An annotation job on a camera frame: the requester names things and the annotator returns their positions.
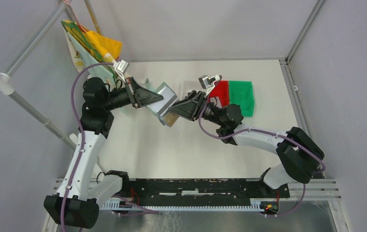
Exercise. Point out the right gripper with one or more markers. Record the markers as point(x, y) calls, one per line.
point(190, 108)

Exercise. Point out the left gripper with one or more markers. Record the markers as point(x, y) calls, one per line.
point(142, 96)

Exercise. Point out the gold credit card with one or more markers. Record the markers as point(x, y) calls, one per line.
point(170, 119)

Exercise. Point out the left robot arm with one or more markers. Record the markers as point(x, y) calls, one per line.
point(75, 203)

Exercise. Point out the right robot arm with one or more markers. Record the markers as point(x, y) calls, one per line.
point(299, 155)

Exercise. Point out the clear plastic bin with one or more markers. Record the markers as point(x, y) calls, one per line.
point(188, 86)

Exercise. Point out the red plastic bin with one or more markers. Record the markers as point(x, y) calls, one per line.
point(219, 96)

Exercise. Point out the green plastic bin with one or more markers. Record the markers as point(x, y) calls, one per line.
point(241, 93)

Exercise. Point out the patterned cloth bags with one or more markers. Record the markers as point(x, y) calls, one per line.
point(88, 47)

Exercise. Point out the white pipe pole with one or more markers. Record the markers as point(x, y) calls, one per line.
point(7, 89)

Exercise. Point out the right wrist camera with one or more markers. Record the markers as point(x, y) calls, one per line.
point(209, 83)

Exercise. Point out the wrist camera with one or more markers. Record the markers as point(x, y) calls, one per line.
point(209, 83)
point(120, 67)

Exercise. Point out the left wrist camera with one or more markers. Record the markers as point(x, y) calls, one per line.
point(120, 67)

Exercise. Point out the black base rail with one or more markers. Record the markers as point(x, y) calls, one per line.
point(200, 192)

